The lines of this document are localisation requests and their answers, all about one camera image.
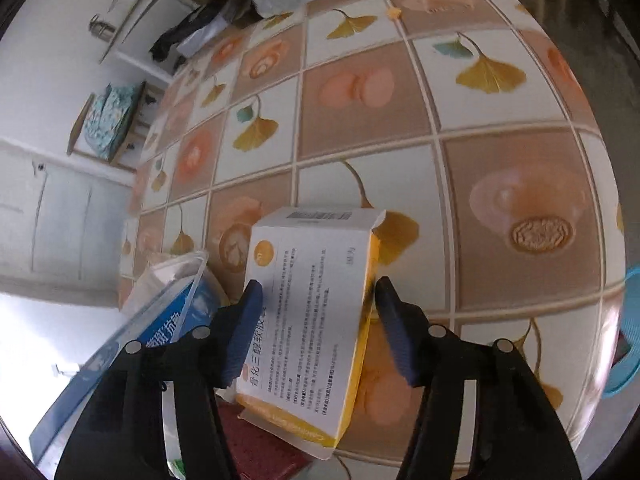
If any patterned tablecloth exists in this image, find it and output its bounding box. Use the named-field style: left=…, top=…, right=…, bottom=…
left=117, top=0, right=629, bottom=480

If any blue white carton box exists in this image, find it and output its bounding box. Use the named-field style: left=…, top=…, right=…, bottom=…
left=29, top=250, right=229, bottom=463

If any red packet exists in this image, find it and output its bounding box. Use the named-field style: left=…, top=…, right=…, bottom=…
left=218, top=400, right=311, bottom=480

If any small steel canister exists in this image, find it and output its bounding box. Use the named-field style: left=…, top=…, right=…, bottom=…
left=88, top=14, right=116, bottom=42

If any white side table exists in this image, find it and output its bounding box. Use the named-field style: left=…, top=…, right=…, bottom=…
left=100, top=0, right=198, bottom=84

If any blue plastic trash basket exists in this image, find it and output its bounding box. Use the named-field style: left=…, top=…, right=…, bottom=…
left=603, top=266, right=640, bottom=399

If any yellow white medicine box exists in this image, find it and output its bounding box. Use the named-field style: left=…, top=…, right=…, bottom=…
left=235, top=207, right=386, bottom=460

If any wooden chair with cushion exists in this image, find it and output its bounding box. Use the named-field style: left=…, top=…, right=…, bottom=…
left=66, top=81, right=164, bottom=172

